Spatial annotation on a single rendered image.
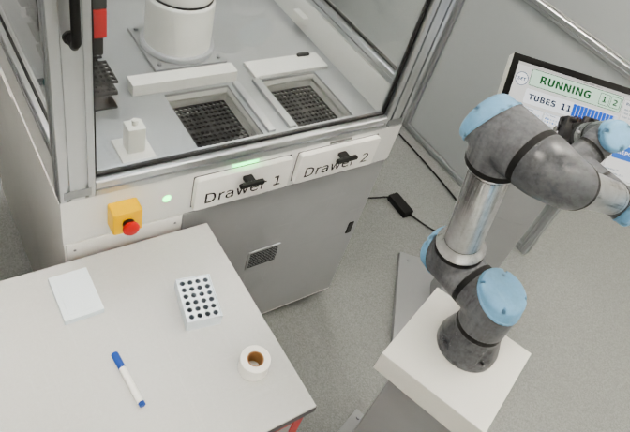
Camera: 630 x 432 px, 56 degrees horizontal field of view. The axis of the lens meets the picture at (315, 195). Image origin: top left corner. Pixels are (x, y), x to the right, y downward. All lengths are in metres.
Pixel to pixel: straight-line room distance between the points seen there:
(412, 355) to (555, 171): 0.61
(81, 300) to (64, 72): 0.54
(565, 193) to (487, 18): 2.06
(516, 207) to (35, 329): 1.57
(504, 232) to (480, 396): 0.96
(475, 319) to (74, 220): 0.94
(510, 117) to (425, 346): 0.64
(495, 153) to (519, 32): 1.89
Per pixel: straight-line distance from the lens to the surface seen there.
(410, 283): 2.68
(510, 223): 2.28
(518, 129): 1.09
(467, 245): 1.34
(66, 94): 1.24
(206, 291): 1.47
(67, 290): 1.50
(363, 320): 2.52
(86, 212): 1.48
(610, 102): 2.07
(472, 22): 3.14
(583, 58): 2.79
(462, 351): 1.47
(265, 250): 1.96
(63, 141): 1.32
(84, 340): 1.44
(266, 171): 1.62
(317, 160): 1.71
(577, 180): 1.10
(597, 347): 3.03
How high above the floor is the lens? 2.00
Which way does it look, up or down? 43 degrees down
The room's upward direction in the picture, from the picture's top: 19 degrees clockwise
